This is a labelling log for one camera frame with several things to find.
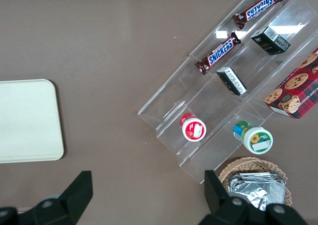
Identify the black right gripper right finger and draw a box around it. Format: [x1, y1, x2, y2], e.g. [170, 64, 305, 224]
[200, 170, 268, 225]

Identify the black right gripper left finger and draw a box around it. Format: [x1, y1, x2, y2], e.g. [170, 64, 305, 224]
[17, 170, 93, 225]

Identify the aluminium foil tray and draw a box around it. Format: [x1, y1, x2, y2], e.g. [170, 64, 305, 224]
[227, 171, 286, 212]

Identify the light wicker basket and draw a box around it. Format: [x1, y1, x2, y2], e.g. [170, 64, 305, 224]
[218, 156, 292, 208]

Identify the cream rectangular serving tray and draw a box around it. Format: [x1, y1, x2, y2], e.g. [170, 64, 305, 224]
[0, 78, 65, 164]

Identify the green sunflower lidded jar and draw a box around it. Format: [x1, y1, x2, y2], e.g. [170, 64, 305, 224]
[233, 120, 274, 154]

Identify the red lidded small jar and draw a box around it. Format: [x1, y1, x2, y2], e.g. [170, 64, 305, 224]
[179, 112, 207, 143]

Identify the clear acrylic stepped display stand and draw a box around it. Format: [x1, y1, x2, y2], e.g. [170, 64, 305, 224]
[137, 0, 318, 185]

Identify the small dark green box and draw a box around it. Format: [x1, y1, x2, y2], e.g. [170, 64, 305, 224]
[216, 66, 248, 97]
[250, 25, 291, 56]

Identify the red chocolate chip cookie box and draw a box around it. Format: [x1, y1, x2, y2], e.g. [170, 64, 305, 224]
[263, 47, 318, 121]

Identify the Snickers chocolate bar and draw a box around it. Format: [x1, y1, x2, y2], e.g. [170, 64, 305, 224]
[194, 31, 242, 75]
[232, 0, 286, 30]

